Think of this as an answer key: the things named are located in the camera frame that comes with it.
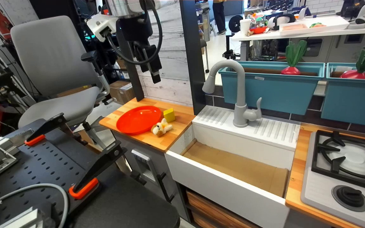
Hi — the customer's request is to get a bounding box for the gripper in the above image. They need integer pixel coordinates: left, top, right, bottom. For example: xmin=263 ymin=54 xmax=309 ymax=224
xmin=117 ymin=16 xmax=163 ymax=84

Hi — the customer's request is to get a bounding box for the orange plate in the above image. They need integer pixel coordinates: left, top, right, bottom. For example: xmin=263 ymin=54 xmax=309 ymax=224
xmin=116 ymin=105 xmax=162 ymax=136

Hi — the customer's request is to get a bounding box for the cardboard box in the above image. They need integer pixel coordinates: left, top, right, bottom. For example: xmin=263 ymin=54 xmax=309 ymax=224
xmin=109 ymin=80 xmax=135 ymax=105

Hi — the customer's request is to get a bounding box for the yellow block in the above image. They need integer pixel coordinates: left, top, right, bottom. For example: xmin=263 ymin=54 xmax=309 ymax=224
xmin=163 ymin=108 xmax=176 ymax=123

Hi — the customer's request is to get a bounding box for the white and yellow plush toy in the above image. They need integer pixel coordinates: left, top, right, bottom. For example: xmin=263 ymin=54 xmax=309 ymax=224
xmin=151 ymin=118 xmax=173 ymax=137

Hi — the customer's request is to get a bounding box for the person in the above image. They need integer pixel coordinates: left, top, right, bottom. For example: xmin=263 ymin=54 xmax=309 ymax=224
xmin=212 ymin=0 xmax=227 ymax=35

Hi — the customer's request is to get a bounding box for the grey tap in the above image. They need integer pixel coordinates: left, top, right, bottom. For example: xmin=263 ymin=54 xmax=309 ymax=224
xmin=202 ymin=60 xmax=263 ymax=128

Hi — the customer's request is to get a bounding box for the grey office chair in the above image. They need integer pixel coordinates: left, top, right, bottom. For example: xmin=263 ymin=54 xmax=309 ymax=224
xmin=10 ymin=15 xmax=114 ymax=149

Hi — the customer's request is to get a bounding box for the grey cabinet door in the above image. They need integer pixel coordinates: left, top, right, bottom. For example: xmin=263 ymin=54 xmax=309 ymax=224
xmin=113 ymin=131 xmax=189 ymax=219

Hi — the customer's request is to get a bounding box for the white paper cup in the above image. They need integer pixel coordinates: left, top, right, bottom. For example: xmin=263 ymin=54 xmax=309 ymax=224
xmin=240 ymin=18 xmax=252 ymax=35

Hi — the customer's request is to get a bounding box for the black and orange clamp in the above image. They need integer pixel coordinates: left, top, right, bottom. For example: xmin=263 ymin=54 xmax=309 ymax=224
xmin=25 ymin=113 xmax=69 ymax=147
xmin=68 ymin=140 xmax=128 ymax=200

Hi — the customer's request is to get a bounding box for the toy kitchen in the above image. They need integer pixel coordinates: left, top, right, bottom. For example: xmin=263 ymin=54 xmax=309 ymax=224
xmin=99 ymin=0 xmax=365 ymax=228

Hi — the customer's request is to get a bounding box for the teal planter box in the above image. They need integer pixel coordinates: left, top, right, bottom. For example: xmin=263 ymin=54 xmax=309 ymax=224
xmin=321 ymin=62 xmax=365 ymax=129
xmin=218 ymin=61 xmax=325 ymax=116

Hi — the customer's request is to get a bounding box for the white sink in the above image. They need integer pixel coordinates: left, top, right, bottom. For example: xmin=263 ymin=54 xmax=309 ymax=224
xmin=165 ymin=105 xmax=301 ymax=228

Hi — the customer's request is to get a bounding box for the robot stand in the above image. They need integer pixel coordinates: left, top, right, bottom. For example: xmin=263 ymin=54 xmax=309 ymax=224
xmin=0 ymin=119 xmax=180 ymax=228

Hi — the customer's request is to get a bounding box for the white table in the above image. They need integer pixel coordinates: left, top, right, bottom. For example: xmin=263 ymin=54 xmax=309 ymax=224
xmin=230 ymin=15 xmax=365 ymax=62

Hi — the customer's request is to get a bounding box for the wooden drawer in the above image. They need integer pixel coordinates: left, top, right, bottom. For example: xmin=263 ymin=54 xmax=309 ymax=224
xmin=186 ymin=189 xmax=260 ymax=228

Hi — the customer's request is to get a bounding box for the white tray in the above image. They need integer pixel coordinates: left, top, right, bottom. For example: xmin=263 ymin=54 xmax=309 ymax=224
xmin=279 ymin=16 xmax=349 ymax=36

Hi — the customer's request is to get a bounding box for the black burner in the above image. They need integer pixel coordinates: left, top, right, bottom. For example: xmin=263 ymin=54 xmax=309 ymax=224
xmin=311 ymin=130 xmax=365 ymax=194

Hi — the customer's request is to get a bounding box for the black stove knob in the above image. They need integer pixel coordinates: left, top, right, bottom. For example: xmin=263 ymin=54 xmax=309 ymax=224
xmin=332 ymin=185 xmax=365 ymax=212

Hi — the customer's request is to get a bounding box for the black door handle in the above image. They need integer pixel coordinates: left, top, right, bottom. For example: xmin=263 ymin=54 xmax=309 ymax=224
xmin=157 ymin=172 xmax=176 ymax=203

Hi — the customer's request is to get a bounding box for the grey cable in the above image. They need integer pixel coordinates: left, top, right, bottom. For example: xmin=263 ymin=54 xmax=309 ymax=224
xmin=0 ymin=183 xmax=70 ymax=228

